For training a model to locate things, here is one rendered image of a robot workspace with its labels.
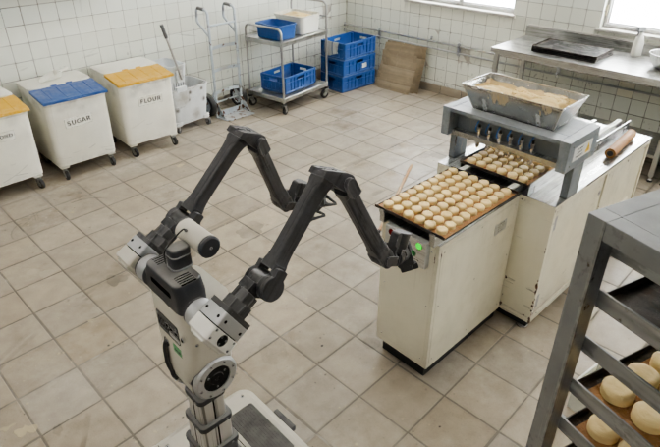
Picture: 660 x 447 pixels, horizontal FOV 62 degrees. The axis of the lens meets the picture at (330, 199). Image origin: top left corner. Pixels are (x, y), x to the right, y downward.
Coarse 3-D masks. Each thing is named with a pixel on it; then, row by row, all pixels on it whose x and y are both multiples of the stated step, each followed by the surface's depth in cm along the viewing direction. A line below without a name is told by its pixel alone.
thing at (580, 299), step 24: (600, 216) 74; (600, 240) 74; (576, 264) 79; (600, 264) 76; (576, 288) 80; (576, 312) 81; (576, 336) 82; (552, 360) 87; (576, 360) 86; (552, 384) 89; (552, 408) 90; (552, 432) 94
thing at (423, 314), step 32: (384, 224) 263; (480, 224) 262; (512, 224) 288; (448, 256) 250; (480, 256) 275; (384, 288) 279; (416, 288) 261; (448, 288) 262; (480, 288) 290; (384, 320) 288; (416, 320) 269; (448, 320) 275; (480, 320) 307; (416, 352) 278; (448, 352) 298
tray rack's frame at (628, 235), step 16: (656, 192) 79; (608, 208) 75; (624, 208) 75; (640, 208) 75; (656, 208) 75; (608, 224) 72; (624, 224) 72; (640, 224) 72; (656, 224) 72; (608, 240) 73; (624, 240) 70; (640, 240) 69; (656, 240) 69; (640, 256) 69; (656, 256) 67; (656, 272) 67
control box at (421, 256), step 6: (390, 222) 258; (390, 228) 256; (396, 228) 254; (402, 228) 254; (414, 234) 249; (414, 240) 247; (420, 240) 245; (426, 240) 245; (414, 246) 248; (426, 246) 243; (420, 252) 247; (426, 252) 245; (414, 258) 251; (420, 258) 248; (426, 258) 247; (420, 264) 249; (426, 264) 249
